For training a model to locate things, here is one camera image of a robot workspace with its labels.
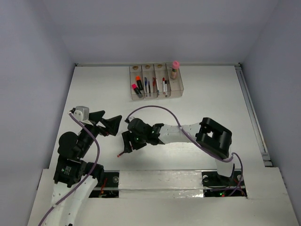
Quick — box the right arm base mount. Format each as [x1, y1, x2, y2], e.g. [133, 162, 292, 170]
[202, 170, 241, 197]

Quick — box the orange highlighter marker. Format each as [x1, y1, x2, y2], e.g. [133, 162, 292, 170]
[135, 75, 143, 90]

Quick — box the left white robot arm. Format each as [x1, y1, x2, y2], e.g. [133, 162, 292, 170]
[39, 106, 122, 226]

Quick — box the aluminium side rail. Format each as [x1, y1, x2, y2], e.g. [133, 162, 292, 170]
[235, 66, 273, 167]

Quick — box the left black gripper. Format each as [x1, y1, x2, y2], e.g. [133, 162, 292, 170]
[78, 109, 122, 156]

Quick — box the blue gel pen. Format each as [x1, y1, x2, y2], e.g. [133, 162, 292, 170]
[144, 77, 148, 95]

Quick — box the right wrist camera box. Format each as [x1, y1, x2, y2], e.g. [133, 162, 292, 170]
[125, 116, 135, 123]

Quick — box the clear four-compartment organizer tray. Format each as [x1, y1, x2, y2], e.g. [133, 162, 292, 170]
[129, 61, 184, 101]

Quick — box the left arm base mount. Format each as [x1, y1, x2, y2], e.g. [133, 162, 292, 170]
[89, 171, 119, 198]

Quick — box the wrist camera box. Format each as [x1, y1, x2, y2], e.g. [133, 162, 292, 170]
[69, 106, 89, 123]
[125, 116, 135, 123]

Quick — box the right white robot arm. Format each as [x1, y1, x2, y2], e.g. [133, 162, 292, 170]
[122, 117, 235, 188]

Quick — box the pink highlighter marker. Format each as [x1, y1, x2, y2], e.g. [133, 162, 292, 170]
[132, 84, 143, 98]

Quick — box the pink-capped glue stick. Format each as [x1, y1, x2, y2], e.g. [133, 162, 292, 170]
[171, 61, 180, 79]

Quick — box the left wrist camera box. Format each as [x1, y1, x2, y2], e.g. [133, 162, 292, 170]
[69, 106, 89, 123]

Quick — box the red gel pen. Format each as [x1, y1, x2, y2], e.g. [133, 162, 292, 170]
[152, 77, 157, 93]

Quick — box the red-capped whiteboard marker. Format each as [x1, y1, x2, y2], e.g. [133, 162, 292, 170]
[162, 77, 166, 95]

